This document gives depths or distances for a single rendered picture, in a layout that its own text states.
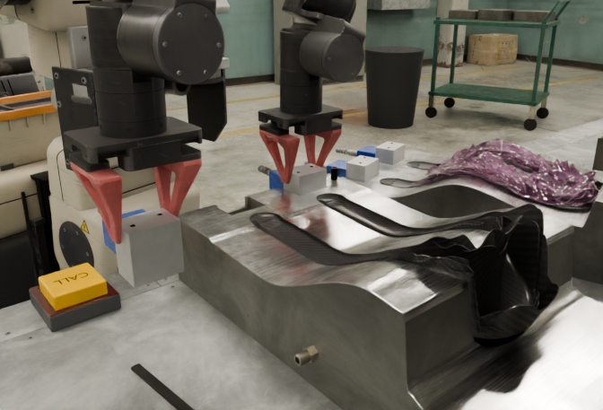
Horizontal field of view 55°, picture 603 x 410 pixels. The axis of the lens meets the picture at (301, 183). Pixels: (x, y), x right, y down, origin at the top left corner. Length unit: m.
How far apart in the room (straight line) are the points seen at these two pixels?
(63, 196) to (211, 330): 0.47
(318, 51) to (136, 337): 0.38
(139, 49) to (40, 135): 0.87
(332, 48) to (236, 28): 5.95
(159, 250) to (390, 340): 0.22
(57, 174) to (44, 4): 0.28
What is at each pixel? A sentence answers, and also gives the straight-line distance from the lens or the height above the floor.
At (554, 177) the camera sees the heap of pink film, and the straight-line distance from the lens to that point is 0.92.
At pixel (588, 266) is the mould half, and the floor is 0.82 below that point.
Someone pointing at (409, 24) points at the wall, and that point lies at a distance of 8.10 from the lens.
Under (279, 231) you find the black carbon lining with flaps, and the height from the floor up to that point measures 0.88.
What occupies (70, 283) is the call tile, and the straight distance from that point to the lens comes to 0.72.
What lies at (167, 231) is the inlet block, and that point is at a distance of 0.53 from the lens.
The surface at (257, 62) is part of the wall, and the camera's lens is 6.78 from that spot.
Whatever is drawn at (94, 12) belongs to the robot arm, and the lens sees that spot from 0.49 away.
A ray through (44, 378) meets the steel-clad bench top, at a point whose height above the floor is 0.80.
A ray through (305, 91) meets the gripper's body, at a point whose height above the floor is 1.03.
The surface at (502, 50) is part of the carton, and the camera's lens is 8.78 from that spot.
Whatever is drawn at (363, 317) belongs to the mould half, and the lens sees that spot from 0.48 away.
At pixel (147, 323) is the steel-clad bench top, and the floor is 0.80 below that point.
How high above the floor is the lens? 1.17
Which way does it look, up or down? 20 degrees down
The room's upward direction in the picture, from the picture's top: straight up
